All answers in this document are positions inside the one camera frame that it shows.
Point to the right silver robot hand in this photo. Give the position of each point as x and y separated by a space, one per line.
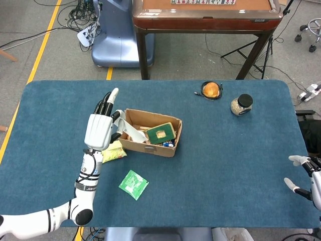
316 183

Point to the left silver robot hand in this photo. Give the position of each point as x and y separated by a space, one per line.
97 130

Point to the yellow snack packet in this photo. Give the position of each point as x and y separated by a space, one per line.
115 153

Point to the white picture card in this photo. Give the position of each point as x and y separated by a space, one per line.
135 135

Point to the green sachet packet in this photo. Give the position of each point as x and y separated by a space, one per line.
133 184

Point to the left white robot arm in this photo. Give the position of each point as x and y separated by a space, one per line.
30 221

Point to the dark green box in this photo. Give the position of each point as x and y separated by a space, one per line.
160 133

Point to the open cardboard box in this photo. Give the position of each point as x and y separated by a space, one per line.
160 150

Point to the wooden sticks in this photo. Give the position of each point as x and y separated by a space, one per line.
143 128

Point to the blue and white snack packet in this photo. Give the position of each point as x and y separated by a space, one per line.
167 144

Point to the white red power strip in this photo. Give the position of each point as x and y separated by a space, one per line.
309 91

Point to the white power strip with plugs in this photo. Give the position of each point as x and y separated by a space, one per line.
85 36

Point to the blue felt table mat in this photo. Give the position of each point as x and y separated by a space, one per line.
213 163

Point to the glass jar black lid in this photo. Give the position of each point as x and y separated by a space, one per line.
242 105

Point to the grey blue robot torso base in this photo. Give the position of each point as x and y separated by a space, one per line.
155 234

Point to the black tripod stand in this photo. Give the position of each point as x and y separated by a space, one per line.
265 57

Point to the brown mahjong table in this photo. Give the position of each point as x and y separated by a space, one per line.
205 21

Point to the chrome wheeled stool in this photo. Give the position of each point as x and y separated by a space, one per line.
314 27

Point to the row of face-up mahjong tiles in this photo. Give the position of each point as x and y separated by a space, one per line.
203 1

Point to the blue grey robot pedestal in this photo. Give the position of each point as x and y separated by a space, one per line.
118 42

